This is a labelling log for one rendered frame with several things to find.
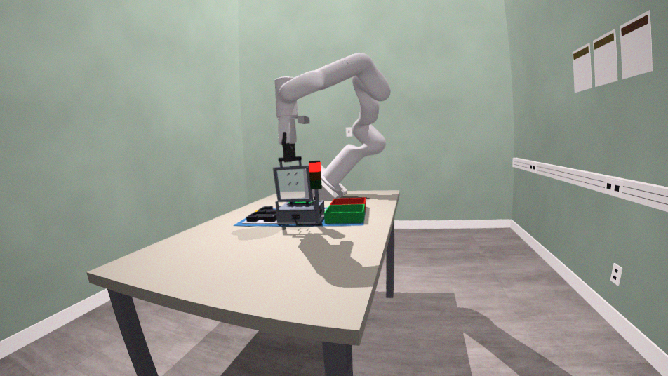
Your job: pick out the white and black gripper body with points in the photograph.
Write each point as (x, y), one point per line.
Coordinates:
(287, 124)

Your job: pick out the green bin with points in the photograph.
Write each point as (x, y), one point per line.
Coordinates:
(352, 213)

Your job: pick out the red bin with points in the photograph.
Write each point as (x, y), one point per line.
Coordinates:
(348, 201)

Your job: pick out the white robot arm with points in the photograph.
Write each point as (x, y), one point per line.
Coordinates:
(371, 86)

